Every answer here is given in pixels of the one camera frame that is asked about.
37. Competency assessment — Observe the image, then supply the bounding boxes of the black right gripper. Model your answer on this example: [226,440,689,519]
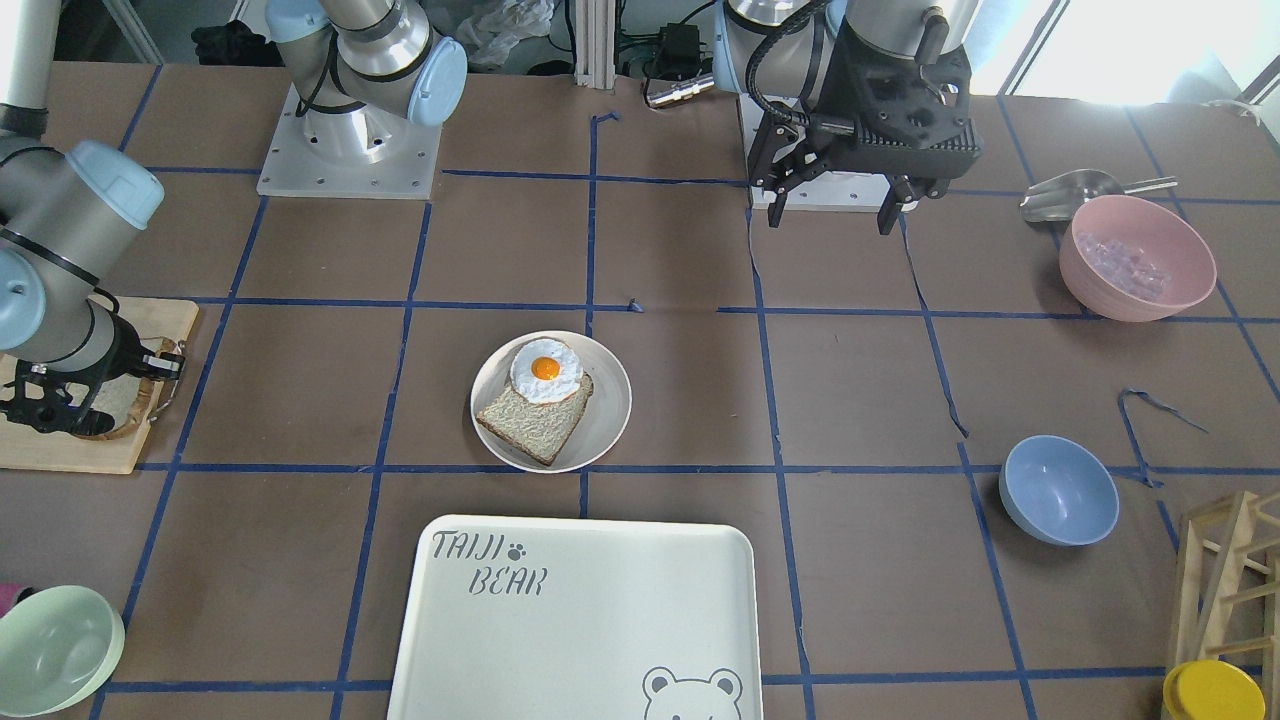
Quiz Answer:
[1,313,186,434]

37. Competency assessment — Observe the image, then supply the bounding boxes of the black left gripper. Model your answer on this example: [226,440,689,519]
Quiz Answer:
[746,20,980,236]

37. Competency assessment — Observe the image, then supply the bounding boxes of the bread slice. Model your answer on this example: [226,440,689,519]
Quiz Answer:
[72,374,172,441]
[476,374,595,468]

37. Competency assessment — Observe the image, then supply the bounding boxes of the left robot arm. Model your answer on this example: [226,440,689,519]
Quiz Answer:
[713,1,984,234]

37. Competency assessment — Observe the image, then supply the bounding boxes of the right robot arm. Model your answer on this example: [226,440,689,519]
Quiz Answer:
[3,1,468,439]

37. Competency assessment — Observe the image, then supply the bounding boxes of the white round plate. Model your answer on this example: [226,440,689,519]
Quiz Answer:
[470,331,632,474]

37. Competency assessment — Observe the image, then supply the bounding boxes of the bread slice on plate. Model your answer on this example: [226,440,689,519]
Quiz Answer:
[476,374,595,468]

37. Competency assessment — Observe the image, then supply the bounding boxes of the wooden cutting board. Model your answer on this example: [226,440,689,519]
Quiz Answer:
[1,296,198,474]

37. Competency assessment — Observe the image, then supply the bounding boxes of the pink cloth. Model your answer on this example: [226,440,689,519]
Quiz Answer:
[0,582,37,618]

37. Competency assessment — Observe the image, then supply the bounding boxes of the metal scoop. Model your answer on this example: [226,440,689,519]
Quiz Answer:
[1019,169,1179,224]

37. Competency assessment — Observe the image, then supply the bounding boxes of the green bowl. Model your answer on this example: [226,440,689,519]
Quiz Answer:
[1,585,125,717]

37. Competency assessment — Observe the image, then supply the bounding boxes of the pink bowl with ice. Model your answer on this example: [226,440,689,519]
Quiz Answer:
[1059,195,1219,322]

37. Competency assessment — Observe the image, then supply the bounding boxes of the fried egg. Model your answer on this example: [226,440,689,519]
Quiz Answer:
[508,337,584,404]

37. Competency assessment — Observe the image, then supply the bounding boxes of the blue bowl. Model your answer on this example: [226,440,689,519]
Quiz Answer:
[998,436,1120,547]

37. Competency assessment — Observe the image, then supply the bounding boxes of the cream bear tray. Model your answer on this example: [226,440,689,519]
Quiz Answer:
[387,515,764,719]

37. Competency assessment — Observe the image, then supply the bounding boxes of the wooden mug rack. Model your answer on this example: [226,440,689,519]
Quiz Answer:
[1165,491,1277,719]

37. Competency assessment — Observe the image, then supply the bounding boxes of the yellow mug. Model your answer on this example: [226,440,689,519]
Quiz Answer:
[1162,659,1267,719]

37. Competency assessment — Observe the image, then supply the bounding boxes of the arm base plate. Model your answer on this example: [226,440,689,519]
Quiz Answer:
[739,94,890,214]
[256,87,442,200]

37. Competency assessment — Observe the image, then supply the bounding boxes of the aluminium frame post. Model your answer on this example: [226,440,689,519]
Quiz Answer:
[571,0,618,94]

